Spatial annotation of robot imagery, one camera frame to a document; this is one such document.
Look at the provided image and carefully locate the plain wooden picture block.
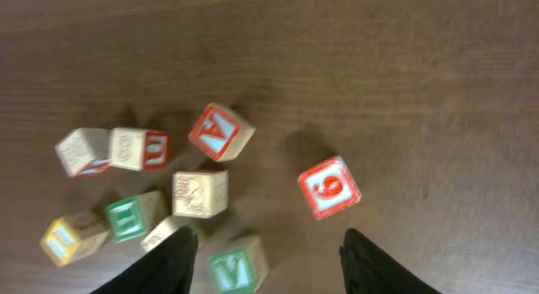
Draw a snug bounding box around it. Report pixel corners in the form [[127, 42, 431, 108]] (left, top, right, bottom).
[[109, 127, 169, 171]]

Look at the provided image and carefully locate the green letter V block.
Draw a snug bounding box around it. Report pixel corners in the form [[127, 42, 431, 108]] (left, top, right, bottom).
[[207, 235, 270, 294]]

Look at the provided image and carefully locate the red letter A block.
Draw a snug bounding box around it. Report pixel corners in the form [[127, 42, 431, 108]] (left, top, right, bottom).
[[189, 103, 256, 162]]

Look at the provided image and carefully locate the yellow letter block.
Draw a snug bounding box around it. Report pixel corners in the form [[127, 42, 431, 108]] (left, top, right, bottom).
[[40, 211, 110, 267]]

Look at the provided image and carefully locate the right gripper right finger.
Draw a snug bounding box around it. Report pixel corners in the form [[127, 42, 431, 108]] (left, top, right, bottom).
[[339, 228, 440, 294]]

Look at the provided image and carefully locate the wooden block green side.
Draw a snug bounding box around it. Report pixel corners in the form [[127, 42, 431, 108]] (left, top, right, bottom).
[[172, 170, 228, 219]]

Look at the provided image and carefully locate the block with red X side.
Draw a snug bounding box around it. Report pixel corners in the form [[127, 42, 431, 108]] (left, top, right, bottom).
[[55, 128, 110, 178]]

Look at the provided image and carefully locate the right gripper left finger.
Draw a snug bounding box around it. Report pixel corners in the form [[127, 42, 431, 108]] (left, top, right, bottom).
[[91, 227, 199, 294]]

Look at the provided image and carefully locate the wooden hand picture block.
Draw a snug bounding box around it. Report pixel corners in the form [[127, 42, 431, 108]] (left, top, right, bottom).
[[141, 216, 207, 253]]

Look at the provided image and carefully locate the green letter B block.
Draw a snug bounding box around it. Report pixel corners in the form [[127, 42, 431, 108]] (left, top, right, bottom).
[[105, 190, 168, 243]]

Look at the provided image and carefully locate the red number 6 block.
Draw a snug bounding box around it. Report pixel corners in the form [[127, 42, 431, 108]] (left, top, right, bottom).
[[297, 156, 361, 221]]

